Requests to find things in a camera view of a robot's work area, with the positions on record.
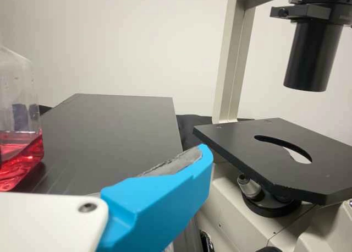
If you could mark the red liquid bottle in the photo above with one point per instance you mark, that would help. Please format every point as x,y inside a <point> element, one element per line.
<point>16,142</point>

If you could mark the black platform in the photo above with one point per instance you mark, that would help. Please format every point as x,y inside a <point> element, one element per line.
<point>110,133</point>

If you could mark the cream microscope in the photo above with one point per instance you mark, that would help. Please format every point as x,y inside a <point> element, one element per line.
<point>275,158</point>

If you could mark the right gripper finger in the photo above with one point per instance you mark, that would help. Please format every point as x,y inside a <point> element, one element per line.
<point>162,202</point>

